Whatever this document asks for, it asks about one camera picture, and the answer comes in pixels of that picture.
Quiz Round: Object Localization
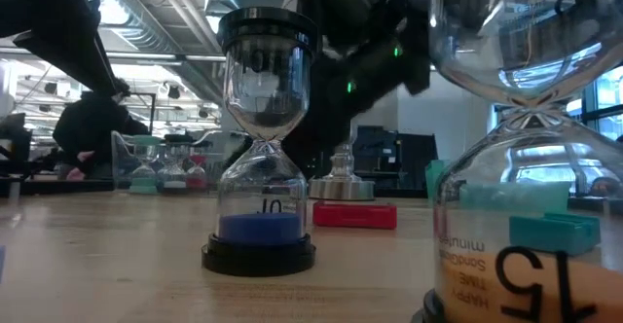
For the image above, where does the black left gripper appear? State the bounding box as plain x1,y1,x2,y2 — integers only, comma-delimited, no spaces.
0,0,119,96

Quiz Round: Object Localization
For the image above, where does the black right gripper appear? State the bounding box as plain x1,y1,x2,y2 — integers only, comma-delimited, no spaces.
284,64,390,168

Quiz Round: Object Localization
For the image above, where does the teal plastic tray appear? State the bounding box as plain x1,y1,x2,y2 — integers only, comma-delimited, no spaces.
424,160,570,212

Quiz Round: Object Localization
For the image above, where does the dark blue sand hourglass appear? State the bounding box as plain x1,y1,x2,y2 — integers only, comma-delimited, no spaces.
201,6,323,279

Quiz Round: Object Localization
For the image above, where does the orange sand hourglass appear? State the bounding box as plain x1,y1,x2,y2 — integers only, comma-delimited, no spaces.
411,0,623,323

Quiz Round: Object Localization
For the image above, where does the ceiling light strip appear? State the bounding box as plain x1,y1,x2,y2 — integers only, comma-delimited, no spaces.
104,50,184,66

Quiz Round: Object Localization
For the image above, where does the black equipment cabinet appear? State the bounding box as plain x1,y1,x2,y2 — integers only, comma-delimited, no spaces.
352,126,439,191

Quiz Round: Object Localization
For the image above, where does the person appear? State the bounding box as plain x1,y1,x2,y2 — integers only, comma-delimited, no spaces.
52,77,150,181

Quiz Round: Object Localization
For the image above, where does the silver table lamp white shade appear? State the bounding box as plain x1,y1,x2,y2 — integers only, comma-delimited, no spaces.
284,0,413,201

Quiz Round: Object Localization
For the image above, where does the red digital clock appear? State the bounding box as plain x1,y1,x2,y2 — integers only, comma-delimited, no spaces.
312,200,398,231

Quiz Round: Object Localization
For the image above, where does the clear plastic bin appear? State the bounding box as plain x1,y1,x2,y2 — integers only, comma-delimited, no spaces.
110,128,233,194

